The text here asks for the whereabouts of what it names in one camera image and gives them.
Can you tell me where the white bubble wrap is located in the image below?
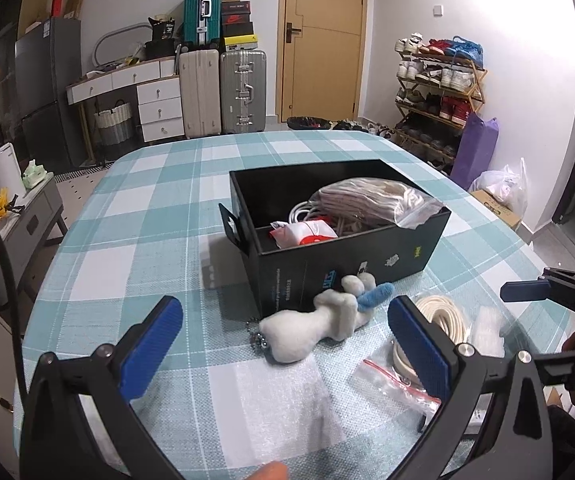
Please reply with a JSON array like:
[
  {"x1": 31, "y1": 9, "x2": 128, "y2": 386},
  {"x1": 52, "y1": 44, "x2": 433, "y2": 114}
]
[{"x1": 471, "y1": 307, "x2": 504, "y2": 358}]

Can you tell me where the bagged cream rope coil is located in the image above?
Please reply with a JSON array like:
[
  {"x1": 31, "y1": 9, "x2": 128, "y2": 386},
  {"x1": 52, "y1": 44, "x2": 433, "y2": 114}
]
[{"x1": 391, "y1": 294, "x2": 476, "y2": 391}]

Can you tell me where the bag of striped cloth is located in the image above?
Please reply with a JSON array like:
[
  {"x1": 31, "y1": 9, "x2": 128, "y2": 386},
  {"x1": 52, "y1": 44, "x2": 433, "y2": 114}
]
[{"x1": 310, "y1": 178, "x2": 444, "y2": 230}]

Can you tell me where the white plush toy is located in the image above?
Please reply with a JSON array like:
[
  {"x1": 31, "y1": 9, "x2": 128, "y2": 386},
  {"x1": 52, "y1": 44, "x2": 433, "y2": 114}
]
[{"x1": 256, "y1": 272, "x2": 395, "y2": 364}]

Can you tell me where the red balloon bag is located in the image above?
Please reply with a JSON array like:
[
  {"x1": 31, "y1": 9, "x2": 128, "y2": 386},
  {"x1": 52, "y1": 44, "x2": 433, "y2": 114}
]
[{"x1": 270, "y1": 219, "x2": 337, "y2": 249}]

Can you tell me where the person's left hand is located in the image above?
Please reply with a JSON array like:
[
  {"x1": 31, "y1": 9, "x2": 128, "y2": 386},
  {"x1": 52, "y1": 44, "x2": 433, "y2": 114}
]
[{"x1": 248, "y1": 462, "x2": 289, "y2": 480}]

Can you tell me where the cardboard box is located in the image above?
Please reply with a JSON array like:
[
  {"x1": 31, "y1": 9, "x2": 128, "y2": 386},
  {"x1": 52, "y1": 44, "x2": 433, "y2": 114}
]
[{"x1": 471, "y1": 190, "x2": 521, "y2": 231}]

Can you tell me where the white plastic bag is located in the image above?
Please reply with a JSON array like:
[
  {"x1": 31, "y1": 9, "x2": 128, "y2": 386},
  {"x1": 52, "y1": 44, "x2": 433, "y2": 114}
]
[{"x1": 469, "y1": 157, "x2": 528, "y2": 218}]

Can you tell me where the purple bag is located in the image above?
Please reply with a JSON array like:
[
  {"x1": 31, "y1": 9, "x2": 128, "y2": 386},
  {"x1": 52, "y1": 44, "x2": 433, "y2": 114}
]
[{"x1": 450, "y1": 113, "x2": 499, "y2": 191}]

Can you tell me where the grey low cabinet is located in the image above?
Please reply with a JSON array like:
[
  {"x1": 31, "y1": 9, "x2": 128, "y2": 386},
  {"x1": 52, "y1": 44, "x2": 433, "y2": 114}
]
[{"x1": 0, "y1": 172, "x2": 67, "y2": 309}]

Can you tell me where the wooden shoe rack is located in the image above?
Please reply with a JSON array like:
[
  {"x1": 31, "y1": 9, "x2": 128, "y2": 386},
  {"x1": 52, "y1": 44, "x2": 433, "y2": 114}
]
[{"x1": 394, "y1": 32, "x2": 487, "y2": 174}]

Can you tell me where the teal plaid tablecloth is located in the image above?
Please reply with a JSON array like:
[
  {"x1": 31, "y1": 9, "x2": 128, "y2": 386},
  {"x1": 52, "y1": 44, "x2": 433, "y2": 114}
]
[{"x1": 23, "y1": 131, "x2": 575, "y2": 479}]

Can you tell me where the black storage box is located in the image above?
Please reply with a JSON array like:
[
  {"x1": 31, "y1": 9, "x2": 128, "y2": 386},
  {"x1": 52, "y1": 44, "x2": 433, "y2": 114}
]
[{"x1": 219, "y1": 159, "x2": 450, "y2": 318}]

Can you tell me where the white bin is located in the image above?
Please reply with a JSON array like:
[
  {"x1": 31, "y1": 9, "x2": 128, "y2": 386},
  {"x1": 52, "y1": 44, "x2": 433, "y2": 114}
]
[{"x1": 0, "y1": 143, "x2": 26, "y2": 200}]

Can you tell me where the woven laundry basket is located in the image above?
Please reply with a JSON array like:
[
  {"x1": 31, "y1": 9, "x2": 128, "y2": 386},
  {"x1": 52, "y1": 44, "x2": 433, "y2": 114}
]
[{"x1": 94, "y1": 100, "x2": 134, "y2": 148}]

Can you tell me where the wooden door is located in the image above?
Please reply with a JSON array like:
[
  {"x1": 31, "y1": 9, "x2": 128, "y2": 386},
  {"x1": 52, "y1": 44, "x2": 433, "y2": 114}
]
[{"x1": 277, "y1": 0, "x2": 367, "y2": 122}]

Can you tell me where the silver suitcase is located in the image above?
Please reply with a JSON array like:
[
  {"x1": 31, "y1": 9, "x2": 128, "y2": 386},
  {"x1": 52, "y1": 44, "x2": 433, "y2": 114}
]
[{"x1": 220, "y1": 50, "x2": 267, "y2": 133}]

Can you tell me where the white drawer desk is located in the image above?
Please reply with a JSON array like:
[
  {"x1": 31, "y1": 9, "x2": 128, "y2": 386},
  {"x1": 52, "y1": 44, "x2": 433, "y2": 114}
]
[{"x1": 66, "y1": 56, "x2": 184, "y2": 164}]

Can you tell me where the stack of shoe boxes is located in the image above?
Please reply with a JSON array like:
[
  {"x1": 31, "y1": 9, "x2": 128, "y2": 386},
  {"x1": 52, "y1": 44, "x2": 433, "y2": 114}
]
[{"x1": 220, "y1": 0, "x2": 258, "y2": 51}]

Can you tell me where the beige suitcase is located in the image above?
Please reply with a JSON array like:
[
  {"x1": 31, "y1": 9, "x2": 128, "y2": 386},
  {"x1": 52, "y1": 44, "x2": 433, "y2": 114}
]
[{"x1": 178, "y1": 49, "x2": 222, "y2": 139}]

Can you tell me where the dark grey refrigerator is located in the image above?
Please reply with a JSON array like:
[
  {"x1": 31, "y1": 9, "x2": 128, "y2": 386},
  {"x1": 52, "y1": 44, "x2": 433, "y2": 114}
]
[{"x1": 14, "y1": 18, "x2": 87, "y2": 174}]

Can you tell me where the teal suitcase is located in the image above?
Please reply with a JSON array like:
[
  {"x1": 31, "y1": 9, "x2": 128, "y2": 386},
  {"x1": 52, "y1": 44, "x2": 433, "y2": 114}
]
[{"x1": 182, "y1": 0, "x2": 222, "y2": 51}]

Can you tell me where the white charging cable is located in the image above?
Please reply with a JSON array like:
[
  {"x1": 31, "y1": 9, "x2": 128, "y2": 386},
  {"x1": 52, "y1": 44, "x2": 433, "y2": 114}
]
[{"x1": 289, "y1": 198, "x2": 363, "y2": 236}]

